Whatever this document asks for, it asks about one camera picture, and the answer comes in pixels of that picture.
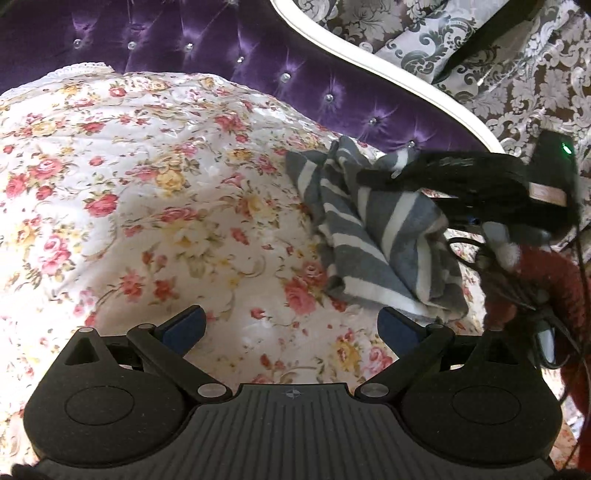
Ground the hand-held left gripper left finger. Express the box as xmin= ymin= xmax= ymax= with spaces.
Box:
xmin=60 ymin=306 xmax=233 ymax=402

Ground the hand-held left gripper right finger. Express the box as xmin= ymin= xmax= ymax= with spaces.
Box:
xmin=355 ymin=306 xmax=532 ymax=402

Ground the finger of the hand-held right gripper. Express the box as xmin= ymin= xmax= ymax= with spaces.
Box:
xmin=358 ymin=154 xmax=467 ymax=192
xmin=441 ymin=194 xmax=485 ymax=230

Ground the grey white striped sweater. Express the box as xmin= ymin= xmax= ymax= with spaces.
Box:
xmin=285 ymin=136 xmax=469 ymax=322

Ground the person's right forearm red sleeve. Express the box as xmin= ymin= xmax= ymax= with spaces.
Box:
xmin=482 ymin=244 xmax=591 ymax=418

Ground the grey damask curtain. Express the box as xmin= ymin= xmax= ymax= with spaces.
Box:
xmin=277 ymin=0 xmax=591 ymax=162

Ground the floral quilted bedspread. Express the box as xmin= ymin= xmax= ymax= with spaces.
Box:
xmin=0 ymin=62 xmax=492 ymax=467

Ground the purple tufted headboard white frame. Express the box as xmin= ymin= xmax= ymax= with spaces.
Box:
xmin=0 ymin=0 xmax=509 ymax=158

